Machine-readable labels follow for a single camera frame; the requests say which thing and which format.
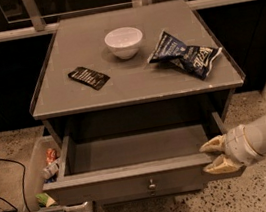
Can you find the white labelled bottle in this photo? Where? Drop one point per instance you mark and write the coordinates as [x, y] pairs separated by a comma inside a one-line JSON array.
[[52, 169]]

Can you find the blue chip bag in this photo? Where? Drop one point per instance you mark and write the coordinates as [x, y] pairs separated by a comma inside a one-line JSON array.
[[195, 60]]

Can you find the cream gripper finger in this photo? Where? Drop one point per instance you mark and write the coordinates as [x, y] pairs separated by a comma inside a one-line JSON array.
[[216, 144], [223, 165]]

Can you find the white ceramic bowl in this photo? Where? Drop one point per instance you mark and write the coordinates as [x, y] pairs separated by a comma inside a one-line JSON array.
[[124, 42]]

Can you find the grey drawer cabinet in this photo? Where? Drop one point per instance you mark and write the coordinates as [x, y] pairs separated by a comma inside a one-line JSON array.
[[138, 96]]

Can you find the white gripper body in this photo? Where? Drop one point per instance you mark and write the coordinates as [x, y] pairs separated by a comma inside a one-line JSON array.
[[235, 147]]

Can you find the orange soda can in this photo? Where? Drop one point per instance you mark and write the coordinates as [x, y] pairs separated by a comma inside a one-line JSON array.
[[51, 155]]

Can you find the black snack packet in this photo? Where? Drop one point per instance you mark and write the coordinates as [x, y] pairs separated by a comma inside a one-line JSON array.
[[89, 77]]

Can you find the green snack packet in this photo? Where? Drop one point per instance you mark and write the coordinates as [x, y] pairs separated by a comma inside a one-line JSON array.
[[45, 200]]

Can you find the grey top drawer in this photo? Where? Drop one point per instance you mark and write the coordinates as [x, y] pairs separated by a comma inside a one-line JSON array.
[[133, 166]]

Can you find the clear plastic storage bin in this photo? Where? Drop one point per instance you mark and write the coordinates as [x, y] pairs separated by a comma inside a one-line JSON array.
[[34, 182]]

